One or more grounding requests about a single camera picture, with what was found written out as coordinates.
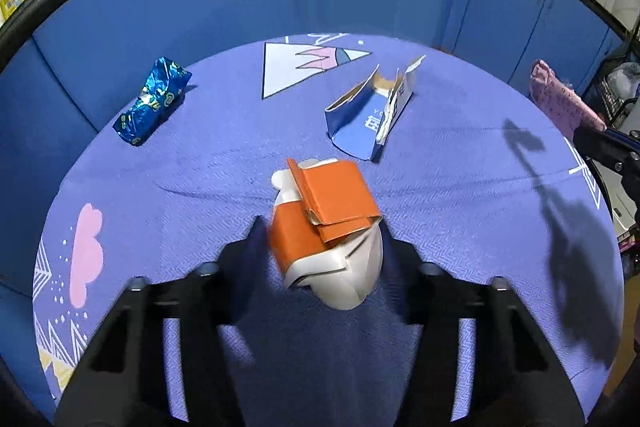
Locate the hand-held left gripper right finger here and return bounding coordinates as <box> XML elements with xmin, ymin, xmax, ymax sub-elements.
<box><xmin>372</xmin><ymin>227</ymin><xmax>586</xmax><ymax>427</ymax></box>

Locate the pink crumpled wrapper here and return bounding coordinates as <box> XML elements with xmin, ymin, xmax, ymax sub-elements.
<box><xmin>529</xmin><ymin>59</ymin><xmax>607</xmax><ymax>140</ymax></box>

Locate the blue foil snack wrapper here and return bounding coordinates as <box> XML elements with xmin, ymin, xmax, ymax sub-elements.
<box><xmin>112</xmin><ymin>57</ymin><xmax>193</xmax><ymax>148</ymax></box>

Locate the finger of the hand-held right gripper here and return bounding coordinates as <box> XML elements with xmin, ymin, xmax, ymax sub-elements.
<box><xmin>572</xmin><ymin>125</ymin><xmax>640</xmax><ymax>172</ymax></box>
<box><xmin>617</xmin><ymin>171</ymin><xmax>640</xmax><ymax>229</ymax></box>

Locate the blue printed tablecloth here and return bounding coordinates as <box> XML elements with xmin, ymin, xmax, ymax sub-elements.
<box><xmin>31</xmin><ymin>32</ymin><xmax>626</xmax><ymax>427</ymax></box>

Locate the orange white paper carton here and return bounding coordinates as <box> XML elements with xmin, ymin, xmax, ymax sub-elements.
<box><xmin>269</xmin><ymin>158</ymin><xmax>385</xmax><ymax>312</ymax></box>

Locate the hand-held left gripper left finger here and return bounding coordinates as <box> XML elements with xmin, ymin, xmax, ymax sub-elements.
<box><xmin>55</xmin><ymin>216</ymin><xmax>274</xmax><ymax>427</ymax></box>

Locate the black wire rack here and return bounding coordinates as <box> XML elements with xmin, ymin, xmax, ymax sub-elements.
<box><xmin>594</xmin><ymin>61</ymin><xmax>640</xmax><ymax>128</ymax></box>

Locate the torn blue white carton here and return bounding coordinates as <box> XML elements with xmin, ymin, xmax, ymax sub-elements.
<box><xmin>324</xmin><ymin>54</ymin><xmax>427</xmax><ymax>164</ymax></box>

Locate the blue kitchen cabinet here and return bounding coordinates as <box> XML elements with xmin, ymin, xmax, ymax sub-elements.
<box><xmin>0</xmin><ymin>0</ymin><xmax>640</xmax><ymax>293</ymax></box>

